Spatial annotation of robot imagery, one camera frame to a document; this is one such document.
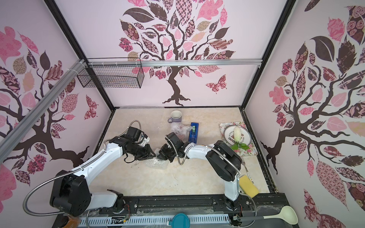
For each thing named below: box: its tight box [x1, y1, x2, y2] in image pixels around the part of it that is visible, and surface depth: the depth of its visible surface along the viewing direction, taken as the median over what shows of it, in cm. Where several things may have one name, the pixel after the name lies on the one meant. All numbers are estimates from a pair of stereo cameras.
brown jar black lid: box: [63, 217, 82, 228], surface depth 66 cm
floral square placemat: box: [218, 121, 259, 157], surface depth 102 cm
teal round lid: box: [168, 212, 191, 228], surface depth 64 cm
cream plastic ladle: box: [237, 205, 299, 225], surface depth 71 cm
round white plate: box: [223, 124, 252, 146], surface depth 102 cm
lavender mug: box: [167, 110, 183, 124], surface depth 109 cm
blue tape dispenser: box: [188, 122, 200, 144], surface depth 100 cm
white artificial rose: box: [230, 126, 250, 151], surface depth 100 cm
